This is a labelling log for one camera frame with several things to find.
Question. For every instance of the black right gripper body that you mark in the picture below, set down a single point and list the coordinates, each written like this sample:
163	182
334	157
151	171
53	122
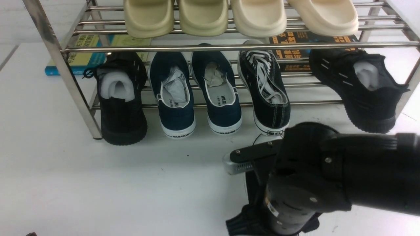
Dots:
289	195

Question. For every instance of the black canvas laced sneaker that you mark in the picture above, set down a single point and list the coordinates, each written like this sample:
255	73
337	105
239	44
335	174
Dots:
262	76

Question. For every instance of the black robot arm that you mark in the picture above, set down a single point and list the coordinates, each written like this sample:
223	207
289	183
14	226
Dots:
375	170

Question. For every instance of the stainless steel shoe rack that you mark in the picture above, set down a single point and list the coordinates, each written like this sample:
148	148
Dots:
381	16

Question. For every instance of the black knit sneaker right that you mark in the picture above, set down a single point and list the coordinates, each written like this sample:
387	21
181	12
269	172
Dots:
367	89

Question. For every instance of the black knit sneaker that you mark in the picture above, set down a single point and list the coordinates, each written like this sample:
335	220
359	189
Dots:
120	81
367	89

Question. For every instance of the black orange book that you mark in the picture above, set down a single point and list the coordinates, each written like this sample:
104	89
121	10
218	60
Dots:
296	60

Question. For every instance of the navy canvas shoe right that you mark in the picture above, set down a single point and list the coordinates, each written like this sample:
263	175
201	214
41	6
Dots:
213	73

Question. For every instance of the navy canvas shoe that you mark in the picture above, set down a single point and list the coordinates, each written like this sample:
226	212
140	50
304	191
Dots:
213	73
169	76

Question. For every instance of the navy canvas shoe left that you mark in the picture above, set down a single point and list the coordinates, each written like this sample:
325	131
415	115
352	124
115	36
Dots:
169	76

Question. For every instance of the cream foam slipper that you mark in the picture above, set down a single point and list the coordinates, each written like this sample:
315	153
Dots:
259	18
327	17

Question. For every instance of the black knit sneaker left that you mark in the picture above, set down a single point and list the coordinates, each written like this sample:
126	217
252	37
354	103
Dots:
120	81

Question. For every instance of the olive green foam slipper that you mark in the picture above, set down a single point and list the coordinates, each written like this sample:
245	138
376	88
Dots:
148	18

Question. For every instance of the yellow blue book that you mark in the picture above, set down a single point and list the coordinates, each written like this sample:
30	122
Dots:
80	61

